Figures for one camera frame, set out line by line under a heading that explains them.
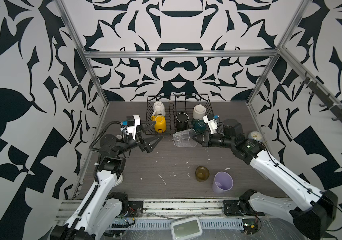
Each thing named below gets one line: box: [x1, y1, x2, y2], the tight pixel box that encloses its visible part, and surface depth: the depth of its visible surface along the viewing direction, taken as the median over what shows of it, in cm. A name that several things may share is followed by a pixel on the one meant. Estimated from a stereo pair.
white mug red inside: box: [192, 104, 207, 119], surface depth 105 cm
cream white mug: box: [152, 101, 166, 117], surface depth 104 cm
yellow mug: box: [151, 114, 167, 133], surface depth 98 cm
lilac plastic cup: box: [212, 171, 234, 194], surface depth 74 cm
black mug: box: [176, 112, 189, 132], surface depth 99 cm
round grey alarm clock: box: [248, 131, 263, 142], surface depth 98 cm
